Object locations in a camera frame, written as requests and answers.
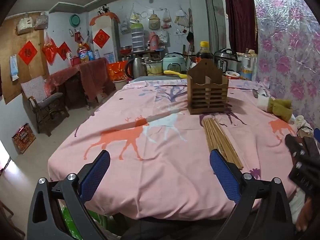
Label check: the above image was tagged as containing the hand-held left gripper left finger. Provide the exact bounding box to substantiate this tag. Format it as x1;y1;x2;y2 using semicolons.
26;149;111;240

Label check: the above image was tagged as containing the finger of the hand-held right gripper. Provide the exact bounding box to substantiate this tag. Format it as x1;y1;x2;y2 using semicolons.
304;136;320;159
285;134;305;161

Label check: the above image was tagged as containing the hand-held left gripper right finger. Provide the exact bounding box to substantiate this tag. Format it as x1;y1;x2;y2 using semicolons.
209;149;293;240

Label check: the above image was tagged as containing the bunch of wooden chopsticks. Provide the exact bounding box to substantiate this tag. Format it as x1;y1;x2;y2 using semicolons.
202;117;244;170

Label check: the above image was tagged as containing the wooden slatted chopstick holder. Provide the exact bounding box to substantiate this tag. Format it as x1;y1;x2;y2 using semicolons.
187;58;229;115

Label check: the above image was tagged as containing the person's right hand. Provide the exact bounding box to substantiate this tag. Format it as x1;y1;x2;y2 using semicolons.
296;200;311;232

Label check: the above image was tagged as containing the cream knitted cloth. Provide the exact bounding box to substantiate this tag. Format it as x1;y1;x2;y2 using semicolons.
294;115;312;131

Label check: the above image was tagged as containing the olive green towel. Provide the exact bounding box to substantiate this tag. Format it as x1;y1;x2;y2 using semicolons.
266;99;293;122

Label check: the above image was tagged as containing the green plastic bag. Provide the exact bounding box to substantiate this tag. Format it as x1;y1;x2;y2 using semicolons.
60;200;113;240

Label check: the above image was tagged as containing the white fluffy towel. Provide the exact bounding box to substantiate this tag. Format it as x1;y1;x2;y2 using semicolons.
257;94;272;110

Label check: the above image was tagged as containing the pink deer-print tablecloth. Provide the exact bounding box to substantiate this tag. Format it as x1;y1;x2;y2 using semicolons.
47;76;320;222

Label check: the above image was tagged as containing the red patterned gift box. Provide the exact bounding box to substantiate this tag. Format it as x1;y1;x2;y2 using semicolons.
12;123;36;155

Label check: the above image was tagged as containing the clear oil bottle yellow label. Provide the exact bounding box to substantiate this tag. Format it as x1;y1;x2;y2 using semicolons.
240;48;258;81

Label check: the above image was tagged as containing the wooden armchair with cushion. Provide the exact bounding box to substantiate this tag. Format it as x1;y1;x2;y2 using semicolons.
20;76;70;137

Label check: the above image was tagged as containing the side table with red cloth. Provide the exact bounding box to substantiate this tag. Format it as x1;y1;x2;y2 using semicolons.
45;57;115;110

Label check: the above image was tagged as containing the orange red plastic bag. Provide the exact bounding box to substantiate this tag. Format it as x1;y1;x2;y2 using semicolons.
108;61;129;80

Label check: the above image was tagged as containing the grey blue cloth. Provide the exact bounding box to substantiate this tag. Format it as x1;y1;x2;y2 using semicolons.
129;76;188;83

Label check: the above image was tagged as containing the black silver pressure cooker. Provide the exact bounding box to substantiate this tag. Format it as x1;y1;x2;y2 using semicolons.
214;48;241;73

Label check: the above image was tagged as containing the yellow rice scoop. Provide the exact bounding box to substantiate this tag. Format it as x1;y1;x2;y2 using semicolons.
164;70;188;78

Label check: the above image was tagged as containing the brown wooden door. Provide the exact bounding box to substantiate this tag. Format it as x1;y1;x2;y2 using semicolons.
0;12;49;104

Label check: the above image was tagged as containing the steel electric kettle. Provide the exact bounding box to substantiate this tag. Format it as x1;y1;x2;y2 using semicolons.
125;57;147;79

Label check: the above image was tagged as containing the yellow cooking oil bottle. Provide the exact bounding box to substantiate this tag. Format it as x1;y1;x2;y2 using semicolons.
77;44;89;63

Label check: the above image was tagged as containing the cream yellow pot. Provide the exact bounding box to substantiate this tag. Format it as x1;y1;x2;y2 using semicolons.
146;61;164;77

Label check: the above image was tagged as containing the light green rice cooker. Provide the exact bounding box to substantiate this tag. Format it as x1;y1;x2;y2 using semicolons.
162;52;187;73

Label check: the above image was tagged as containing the dark soy sauce bottle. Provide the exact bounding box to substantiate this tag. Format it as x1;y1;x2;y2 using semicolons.
195;41;215;65

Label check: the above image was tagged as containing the small red diamond paper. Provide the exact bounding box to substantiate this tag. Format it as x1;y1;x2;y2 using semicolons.
57;42;70;61

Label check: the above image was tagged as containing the white refrigerator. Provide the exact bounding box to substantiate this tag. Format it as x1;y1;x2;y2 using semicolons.
91;15;121;64

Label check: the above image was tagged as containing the blue white hanging calendar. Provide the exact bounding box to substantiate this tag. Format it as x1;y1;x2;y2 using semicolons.
10;55;20;81

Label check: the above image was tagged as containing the red diamond paper on refrigerator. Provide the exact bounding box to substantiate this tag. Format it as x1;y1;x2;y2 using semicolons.
93;29;110;48

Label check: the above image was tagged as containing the large red diamond paper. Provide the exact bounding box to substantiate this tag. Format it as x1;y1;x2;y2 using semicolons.
18;41;38;65

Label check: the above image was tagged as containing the dark red curtain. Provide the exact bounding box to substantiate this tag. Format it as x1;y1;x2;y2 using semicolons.
223;0;258;54

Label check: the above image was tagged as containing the tiered food container green lid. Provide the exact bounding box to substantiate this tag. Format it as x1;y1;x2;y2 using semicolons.
131;23;145;52

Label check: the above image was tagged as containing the pink thermos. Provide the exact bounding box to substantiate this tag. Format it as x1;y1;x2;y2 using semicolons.
149;32;159;50

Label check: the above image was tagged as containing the orange cloth cover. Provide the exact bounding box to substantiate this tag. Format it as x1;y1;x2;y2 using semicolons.
89;12;121;26

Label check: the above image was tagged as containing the plastic bag with yellow contents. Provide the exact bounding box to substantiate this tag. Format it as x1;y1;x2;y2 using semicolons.
130;7;142;23

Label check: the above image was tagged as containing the beige hanging pocket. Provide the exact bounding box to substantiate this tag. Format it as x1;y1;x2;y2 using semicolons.
148;14;160;30

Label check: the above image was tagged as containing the clear plastic handbag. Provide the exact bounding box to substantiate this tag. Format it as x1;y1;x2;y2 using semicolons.
34;12;48;30

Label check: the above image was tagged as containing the hanging beige plastic bag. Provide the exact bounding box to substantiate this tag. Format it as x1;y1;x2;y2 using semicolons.
175;9;190;27

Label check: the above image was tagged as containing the white woven handbag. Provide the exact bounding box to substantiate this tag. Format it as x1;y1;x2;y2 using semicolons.
17;14;33;35

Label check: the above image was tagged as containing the plastic bag with red contents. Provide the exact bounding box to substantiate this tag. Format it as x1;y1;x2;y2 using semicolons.
162;9;172;29

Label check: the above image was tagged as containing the floral plastic wall sheet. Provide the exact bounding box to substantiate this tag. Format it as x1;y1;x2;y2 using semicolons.
250;0;320;130

